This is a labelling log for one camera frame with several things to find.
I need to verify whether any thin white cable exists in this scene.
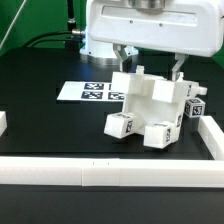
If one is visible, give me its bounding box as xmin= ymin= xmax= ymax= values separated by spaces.
xmin=0 ymin=0 xmax=28 ymax=51

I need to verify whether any black vertical pole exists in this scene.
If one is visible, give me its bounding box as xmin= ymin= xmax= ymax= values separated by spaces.
xmin=67 ymin=0 xmax=76 ymax=31

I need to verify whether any white chair back frame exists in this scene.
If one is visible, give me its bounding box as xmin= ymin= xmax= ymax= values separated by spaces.
xmin=111 ymin=65 xmax=207 ymax=103

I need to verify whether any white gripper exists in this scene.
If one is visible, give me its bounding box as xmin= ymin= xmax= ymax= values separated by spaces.
xmin=86 ymin=0 xmax=221 ymax=81

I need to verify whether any white marker base plate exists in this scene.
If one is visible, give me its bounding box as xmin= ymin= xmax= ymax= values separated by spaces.
xmin=57 ymin=81 xmax=124 ymax=102

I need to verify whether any white tagged cube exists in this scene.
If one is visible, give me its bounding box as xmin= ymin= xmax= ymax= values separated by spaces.
xmin=184 ymin=98 xmax=205 ymax=118

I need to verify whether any white U-shaped obstacle wall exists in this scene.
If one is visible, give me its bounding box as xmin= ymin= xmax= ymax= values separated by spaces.
xmin=0 ymin=116 xmax=224 ymax=188

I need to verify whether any white chair seat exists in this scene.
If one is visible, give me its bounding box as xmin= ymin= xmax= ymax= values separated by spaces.
xmin=121 ymin=76 xmax=188 ymax=141

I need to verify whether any black cable with connector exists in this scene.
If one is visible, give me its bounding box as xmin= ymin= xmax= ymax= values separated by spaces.
xmin=23 ymin=28 xmax=87 ymax=48

